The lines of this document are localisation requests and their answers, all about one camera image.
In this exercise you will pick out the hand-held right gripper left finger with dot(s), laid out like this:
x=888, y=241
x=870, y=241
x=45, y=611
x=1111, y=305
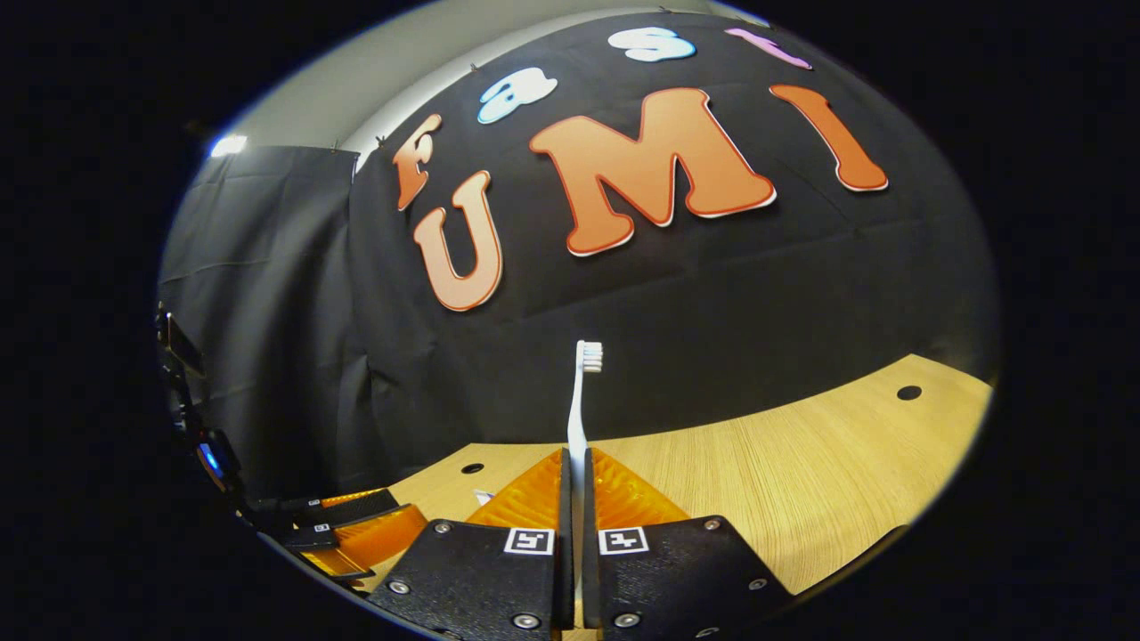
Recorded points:
x=481, y=574

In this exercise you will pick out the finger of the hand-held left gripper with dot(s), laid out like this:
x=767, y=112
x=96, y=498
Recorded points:
x=374, y=539
x=356, y=507

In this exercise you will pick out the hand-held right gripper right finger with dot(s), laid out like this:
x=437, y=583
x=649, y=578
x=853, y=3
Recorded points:
x=677, y=577

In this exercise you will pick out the white toothpaste tube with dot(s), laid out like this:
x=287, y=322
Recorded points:
x=484, y=497

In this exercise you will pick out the white toothbrush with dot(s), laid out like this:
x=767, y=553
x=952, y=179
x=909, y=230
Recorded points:
x=577, y=418

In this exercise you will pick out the ceiling light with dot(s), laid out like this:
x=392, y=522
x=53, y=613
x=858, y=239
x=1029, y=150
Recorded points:
x=228, y=145

